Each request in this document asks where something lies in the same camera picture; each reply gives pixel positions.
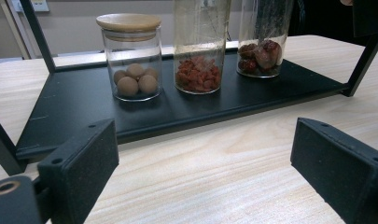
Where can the tall glass jar goji berries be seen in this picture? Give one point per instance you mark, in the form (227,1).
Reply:
(197,74)

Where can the white wall outlet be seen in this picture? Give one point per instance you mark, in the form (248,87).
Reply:
(37,4)

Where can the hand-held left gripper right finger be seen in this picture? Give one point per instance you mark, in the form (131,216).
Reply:
(342,168)

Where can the short glass jar round nuts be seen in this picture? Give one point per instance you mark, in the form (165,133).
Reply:
(129,23)

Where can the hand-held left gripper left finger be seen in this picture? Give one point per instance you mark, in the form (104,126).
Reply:
(81,168)

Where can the glass jar red dates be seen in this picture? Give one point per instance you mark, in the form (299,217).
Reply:
(261,56)

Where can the black metal shelf rack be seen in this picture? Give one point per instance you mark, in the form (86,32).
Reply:
(208,102)

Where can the dark curtain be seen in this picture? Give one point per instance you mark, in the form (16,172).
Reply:
(320,18)

